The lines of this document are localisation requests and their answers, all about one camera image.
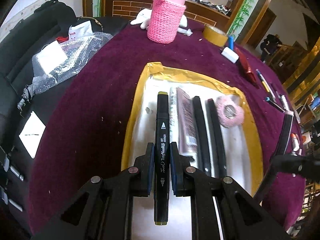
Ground black art marker olive cap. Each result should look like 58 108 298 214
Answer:
153 92 170 226

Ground black bar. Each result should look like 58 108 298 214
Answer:
206 99 227 178
192 96 212 176

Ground white bottle orange cap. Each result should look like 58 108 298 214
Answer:
290 133 300 152

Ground mauve cosmetic tube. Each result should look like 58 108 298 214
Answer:
176 87 197 155

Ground white patterned pen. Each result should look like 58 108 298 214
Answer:
169 87 178 143

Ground yellow rimmed white tray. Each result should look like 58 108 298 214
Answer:
120 61 264 240

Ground purple velvet tablecloth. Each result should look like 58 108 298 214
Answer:
27 17 307 235

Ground grey clear pen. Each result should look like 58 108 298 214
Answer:
271 83 290 111

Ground black marker teal caps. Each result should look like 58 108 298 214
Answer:
265 96 285 113

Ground yellow black pen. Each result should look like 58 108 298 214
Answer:
256 69 276 102

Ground white paper card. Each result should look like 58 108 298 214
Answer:
19 111 46 159

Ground red foil pouch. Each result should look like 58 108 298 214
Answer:
234 47 257 86

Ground white eraser block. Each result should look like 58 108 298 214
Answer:
221 47 239 63

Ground blue small cylinder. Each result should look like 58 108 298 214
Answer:
228 35 234 50

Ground yellow tape roll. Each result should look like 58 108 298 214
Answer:
203 24 228 47

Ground bubble wrap bag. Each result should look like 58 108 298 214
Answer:
17 32 113 111

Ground pink knitted cup sleeve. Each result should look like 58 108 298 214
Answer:
147 0 186 44

